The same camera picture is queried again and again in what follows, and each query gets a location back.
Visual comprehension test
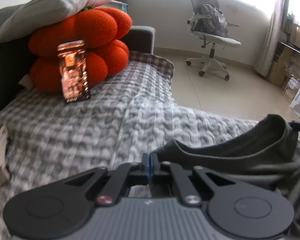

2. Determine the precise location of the wooden shelf desk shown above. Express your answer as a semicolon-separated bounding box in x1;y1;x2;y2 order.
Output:
267;15;300;98

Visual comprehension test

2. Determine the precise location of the light grey pillow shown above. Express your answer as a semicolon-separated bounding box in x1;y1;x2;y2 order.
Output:
0;0;116;44

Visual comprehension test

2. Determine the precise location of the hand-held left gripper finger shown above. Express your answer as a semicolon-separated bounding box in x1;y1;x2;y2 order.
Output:
150;152;240;207
62;152;151;207

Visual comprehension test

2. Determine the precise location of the grey backpack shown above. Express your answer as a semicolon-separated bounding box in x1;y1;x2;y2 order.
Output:
191;2;228;37

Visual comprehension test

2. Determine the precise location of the grey t-shirt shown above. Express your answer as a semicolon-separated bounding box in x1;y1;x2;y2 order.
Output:
151;114;300;240

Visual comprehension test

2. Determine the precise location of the dark grey sofa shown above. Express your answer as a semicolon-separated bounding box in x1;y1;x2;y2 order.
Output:
0;4;156;123

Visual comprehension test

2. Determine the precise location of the orange pumpkin plush cushion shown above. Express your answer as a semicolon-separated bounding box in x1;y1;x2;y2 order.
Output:
29;7;133;94

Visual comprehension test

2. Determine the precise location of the grey checked blanket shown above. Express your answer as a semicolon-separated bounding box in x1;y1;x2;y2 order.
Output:
0;51;300;240

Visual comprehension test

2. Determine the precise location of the white grey office chair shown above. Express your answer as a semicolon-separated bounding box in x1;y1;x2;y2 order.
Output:
186;0;242;81

